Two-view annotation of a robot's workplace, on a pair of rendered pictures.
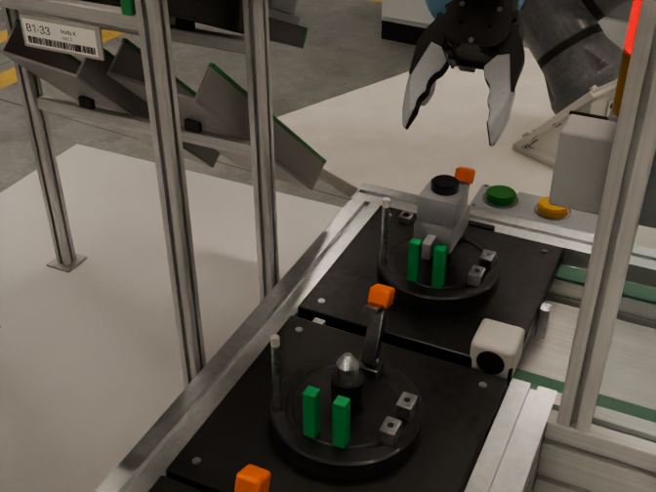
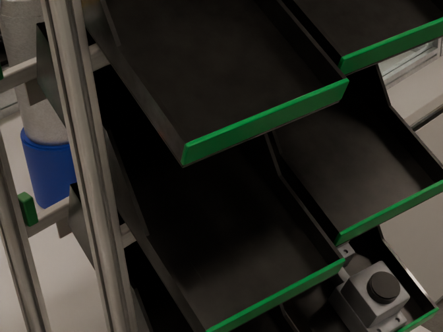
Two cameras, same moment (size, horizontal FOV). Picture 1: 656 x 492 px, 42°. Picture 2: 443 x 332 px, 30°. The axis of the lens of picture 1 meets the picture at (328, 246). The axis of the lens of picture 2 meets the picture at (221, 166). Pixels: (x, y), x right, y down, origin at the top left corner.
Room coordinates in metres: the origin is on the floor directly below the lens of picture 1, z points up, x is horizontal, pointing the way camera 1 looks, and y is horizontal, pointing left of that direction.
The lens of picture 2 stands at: (1.14, -0.36, 1.80)
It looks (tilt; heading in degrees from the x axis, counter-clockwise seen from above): 34 degrees down; 114
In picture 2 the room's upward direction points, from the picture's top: 5 degrees counter-clockwise
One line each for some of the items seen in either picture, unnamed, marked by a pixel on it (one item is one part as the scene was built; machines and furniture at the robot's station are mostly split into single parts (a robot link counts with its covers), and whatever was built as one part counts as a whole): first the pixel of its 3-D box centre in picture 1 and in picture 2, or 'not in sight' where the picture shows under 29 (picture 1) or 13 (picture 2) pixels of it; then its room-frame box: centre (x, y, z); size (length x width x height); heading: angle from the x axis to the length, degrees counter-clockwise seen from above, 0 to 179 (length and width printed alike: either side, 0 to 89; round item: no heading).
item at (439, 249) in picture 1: (438, 266); not in sight; (0.75, -0.12, 1.01); 0.01 x 0.01 x 0.05; 65
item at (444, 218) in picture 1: (439, 213); not in sight; (0.79, -0.12, 1.06); 0.08 x 0.04 x 0.07; 155
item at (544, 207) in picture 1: (553, 209); not in sight; (0.96, -0.29, 0.96); 0.04 x 0.04 x 0.02
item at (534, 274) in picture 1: (436, 282); not in sight; (0.80, -0.13, 0.96); 0.24 x 0.24 x 0.02; 65
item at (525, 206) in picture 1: (549, 229); not in sight; (0.96, -0.29, 0.93); 0.21 x 0.07 x 0.06; 65
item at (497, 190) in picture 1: (500, 198); not in sight; (0.99, -0.23, 0.96); 0.04 x 0.04 x 0.02
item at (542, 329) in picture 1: (543, 320); not in sight; (0.75, -0.24, 0.95); 0.01 x 0.01 x 0.04; 65
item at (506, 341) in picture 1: (496, 349); not in sight; (0.67, -0.17, 0.97); 0.05 x 0.05 x 0.04; 65
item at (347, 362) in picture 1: (347, 388); not in sight; (0.57, -0.02, 1.01); 0.24 x 0.24 x 0.13; 65
